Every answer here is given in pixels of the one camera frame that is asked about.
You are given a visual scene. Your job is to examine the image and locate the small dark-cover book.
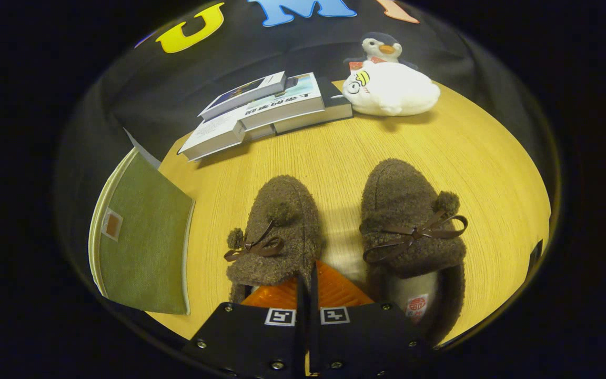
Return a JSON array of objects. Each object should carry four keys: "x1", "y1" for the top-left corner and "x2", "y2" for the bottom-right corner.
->
[{"x1": 198, "y1": 71, "x2": 288, "y2": 121}]

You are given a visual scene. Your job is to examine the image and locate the white plush toy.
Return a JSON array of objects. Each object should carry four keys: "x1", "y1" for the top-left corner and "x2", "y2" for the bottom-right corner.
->
[{"x1": 341, "y1": 61, "x2": 441, "y2": 117}]

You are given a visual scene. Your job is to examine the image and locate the dark grey book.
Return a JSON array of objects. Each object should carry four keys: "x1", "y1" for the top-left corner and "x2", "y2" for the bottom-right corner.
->
[{"x1": 274, "y1": 78, "x2": 354, "y2": 135}]

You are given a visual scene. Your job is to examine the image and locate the penguin plush toy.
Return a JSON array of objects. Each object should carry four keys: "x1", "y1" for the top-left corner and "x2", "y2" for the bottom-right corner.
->
[{"x1": 343, "y1": 32, "x2": 419, "y2": 72}]

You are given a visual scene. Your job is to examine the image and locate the green fabric storage box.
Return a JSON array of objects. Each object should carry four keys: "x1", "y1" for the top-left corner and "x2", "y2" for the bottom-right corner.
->
[{"x1": 88, "y1": 147, "x2": 196, "y2": 315}]

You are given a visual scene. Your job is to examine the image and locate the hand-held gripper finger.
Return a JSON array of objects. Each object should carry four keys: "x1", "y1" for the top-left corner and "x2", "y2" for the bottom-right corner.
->
[
  {"x1": 309, "y1": 261, "x2": 432, "y2": 379},
  {"x1": 183, "y1": 275, "x2": 308, "y2": 379}
]

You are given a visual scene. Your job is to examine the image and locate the brown fuzzy shoe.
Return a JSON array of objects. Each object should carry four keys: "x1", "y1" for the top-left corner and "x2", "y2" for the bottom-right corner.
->
[
  {"x1": 223, "y1": 175, "x2": 325, "y2": 305},
  {"x1": 360, "y1": 159, "x2": 468, "y2": 345}
]

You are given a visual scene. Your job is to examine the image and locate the white paperback book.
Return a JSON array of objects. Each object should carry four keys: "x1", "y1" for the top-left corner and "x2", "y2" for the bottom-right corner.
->
[{"x1": 178, "y1": 108, "x2": 277, "y2": 162}]

